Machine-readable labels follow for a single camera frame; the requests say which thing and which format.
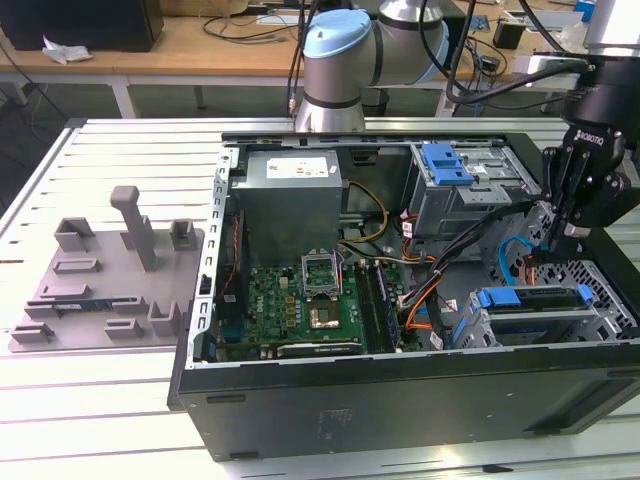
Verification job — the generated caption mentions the blue data wire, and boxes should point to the blue data wire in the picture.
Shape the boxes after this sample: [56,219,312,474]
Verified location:
[497,234,549,289]

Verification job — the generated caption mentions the green motherboard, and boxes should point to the green motherboard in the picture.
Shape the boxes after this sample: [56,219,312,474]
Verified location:
[214,244,436,361]

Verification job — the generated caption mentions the grey metal drive cage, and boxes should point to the grey metal drive cage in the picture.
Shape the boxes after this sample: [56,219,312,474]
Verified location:
[402,142,544,251]

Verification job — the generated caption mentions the orange black power wire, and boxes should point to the orange black power wire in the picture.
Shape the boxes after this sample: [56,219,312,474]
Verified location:
[518,252,539,287]

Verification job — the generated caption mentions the black open PC case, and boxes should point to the black open PC case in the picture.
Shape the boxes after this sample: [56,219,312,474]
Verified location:
[167,128,640,462]

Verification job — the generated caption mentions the crumpled white paper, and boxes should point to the crumpled white paper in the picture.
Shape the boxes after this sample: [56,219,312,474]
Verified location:
[41,34,95,65]

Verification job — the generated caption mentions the grey flat device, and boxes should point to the grey flat device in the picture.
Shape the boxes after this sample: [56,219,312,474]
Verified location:
[503,8,585,34]

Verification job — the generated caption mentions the small black box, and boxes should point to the small black box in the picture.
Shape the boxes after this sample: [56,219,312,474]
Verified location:
[492,15,527,50]

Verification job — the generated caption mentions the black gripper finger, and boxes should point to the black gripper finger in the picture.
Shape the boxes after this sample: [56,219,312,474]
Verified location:
[547,169,639,251]
[533,144,576,264]

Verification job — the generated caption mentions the large black box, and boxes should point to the large black box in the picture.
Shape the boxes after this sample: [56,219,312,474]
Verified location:
[0,0,165,54]

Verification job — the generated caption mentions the black waste bin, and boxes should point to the black waste bin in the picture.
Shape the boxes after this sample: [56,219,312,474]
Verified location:
[362,89,391,119]

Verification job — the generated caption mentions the black cable bundle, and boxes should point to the black cable bundle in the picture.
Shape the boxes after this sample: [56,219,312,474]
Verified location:
[399,197,551,306]

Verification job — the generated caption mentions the yellow power wires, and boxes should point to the yellow power wires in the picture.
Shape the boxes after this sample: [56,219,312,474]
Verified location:
[339,179,391,249]

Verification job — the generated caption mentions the metal socket cover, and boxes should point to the metal socket cover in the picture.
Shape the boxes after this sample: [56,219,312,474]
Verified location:
[299,248,344,300]

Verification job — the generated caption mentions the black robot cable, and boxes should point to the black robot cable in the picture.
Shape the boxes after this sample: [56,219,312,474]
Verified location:
[287,0,594,114]

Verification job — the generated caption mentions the RAM stick blue label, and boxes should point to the RAM stick blue label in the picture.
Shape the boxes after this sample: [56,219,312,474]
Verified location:
[52,298,114,314]

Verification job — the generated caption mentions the grey power supply unit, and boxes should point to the grey power supply unit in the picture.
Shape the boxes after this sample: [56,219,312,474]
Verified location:
[229,148,346,266]

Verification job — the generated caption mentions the perforated metal disk bay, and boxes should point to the perforated metal disk bay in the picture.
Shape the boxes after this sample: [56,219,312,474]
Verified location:
[449,282,626,351]

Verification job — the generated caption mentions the RAM stick with chips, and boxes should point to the RAM stick with chips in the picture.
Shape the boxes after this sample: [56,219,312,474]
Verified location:
[374,262,404,351]

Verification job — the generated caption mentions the hard disk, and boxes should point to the hard disk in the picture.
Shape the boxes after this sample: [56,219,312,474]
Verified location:
[448,283,596,351]

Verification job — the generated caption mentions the clear plastic bag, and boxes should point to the clear plastic bag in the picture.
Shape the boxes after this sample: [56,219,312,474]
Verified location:
[547,22,587,52]

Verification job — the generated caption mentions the black graphics card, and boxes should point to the black graphics card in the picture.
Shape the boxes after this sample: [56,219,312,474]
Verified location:
[277,339,366,359]

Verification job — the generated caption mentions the orange wire loop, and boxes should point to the orange wire loop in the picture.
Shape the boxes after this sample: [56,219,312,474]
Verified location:
[404,299,436,332]

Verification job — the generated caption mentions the long wooden desk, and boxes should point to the long wooden desk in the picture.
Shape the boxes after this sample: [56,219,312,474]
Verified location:
[0,0,640,121]

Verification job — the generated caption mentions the CPU socket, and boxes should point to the CPU socket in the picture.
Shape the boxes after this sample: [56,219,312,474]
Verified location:
[305,297,346,332]

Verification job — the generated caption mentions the black RAM slot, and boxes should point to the black RAM slot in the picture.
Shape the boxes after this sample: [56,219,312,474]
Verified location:
[354,259,389,354]

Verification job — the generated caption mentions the blue plastic drive latch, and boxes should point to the blue plastic drive latch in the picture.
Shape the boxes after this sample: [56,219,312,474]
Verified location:
[421,142,474,185]

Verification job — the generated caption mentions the grey parts rack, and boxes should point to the grey parts rack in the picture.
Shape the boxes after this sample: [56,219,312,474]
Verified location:
[7,184,207,355]

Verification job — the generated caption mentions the locking lever wire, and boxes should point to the locking lever wire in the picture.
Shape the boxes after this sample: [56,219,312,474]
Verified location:
[337,243,348,299]

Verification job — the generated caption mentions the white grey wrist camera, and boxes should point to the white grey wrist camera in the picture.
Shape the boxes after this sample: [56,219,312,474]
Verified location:
[513,52,596,76]

